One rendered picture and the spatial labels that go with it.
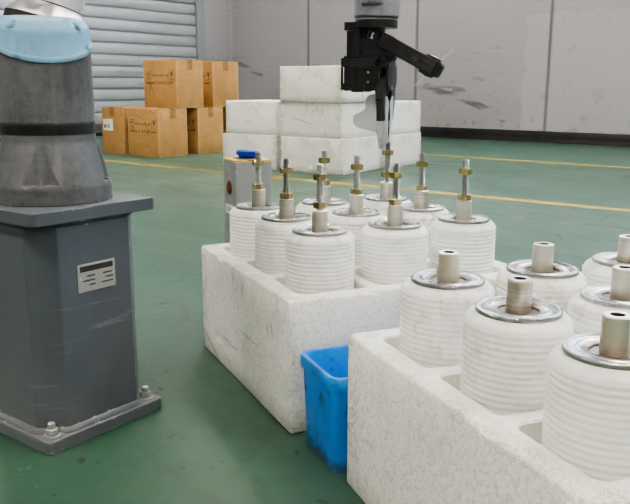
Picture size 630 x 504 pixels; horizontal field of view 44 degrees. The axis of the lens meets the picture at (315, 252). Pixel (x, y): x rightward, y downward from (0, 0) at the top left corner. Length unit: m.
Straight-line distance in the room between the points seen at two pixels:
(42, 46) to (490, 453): 0.69
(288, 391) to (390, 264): 0.22
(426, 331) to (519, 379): 0.13
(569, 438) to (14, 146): 0.72
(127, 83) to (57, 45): 6.34
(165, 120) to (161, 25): 2.77
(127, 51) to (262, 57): 1.48
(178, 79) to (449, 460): 4.47
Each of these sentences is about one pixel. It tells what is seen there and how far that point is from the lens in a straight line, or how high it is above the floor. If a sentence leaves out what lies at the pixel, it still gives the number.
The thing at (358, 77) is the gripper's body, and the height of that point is 0.46.
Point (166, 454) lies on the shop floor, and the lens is 1.01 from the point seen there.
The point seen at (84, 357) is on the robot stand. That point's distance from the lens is 1.04.
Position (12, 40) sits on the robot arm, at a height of 0.50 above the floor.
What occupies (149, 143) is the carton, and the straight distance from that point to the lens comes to 5.01.
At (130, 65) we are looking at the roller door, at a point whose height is 0.61.
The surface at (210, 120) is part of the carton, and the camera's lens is 5.24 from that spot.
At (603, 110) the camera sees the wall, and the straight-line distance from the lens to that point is 6.43.
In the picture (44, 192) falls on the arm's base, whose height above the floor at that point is 0.32.
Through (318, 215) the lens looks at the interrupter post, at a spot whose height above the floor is 0.27.
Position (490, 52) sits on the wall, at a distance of 6.77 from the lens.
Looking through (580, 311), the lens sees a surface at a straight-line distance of 0.76.
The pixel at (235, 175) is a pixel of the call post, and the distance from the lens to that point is 1.40.
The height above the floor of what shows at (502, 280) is 0.24.
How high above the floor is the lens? 0.45
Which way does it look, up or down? 12 degrees down
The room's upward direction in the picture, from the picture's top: straight up
